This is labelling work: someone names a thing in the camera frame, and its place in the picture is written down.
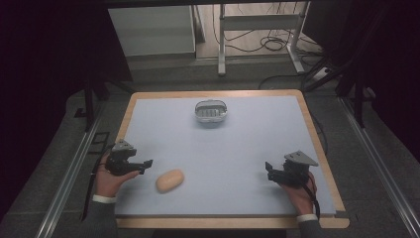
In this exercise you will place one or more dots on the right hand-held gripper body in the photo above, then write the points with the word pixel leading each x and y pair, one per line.
pixel 295 171

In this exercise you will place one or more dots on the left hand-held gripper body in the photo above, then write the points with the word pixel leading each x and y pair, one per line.
pixel 119 158

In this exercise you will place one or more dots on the tan bread roll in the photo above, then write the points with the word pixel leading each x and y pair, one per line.
pixel 169 180

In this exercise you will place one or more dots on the person's left hand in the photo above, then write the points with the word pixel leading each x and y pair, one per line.
pixel 110 181

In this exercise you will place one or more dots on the person's right hand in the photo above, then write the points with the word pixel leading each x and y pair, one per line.
pixel 301 196

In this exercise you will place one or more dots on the light blue table mat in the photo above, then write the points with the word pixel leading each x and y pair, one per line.
pixel 231 148

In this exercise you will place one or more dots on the black metal stand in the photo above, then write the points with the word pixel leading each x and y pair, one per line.
pixel 358 95
pixel 88 102

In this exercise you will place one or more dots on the white power strip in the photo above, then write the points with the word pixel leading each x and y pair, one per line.
pixel 321 74

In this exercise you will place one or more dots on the grey cabinet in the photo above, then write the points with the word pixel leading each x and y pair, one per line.
pixel 155 29

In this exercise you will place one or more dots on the white metal stand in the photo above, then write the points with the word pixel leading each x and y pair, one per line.
pixel 231 23

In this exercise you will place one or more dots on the aluminium rail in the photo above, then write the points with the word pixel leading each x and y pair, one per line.
pixel 379 165
pixel 66 185

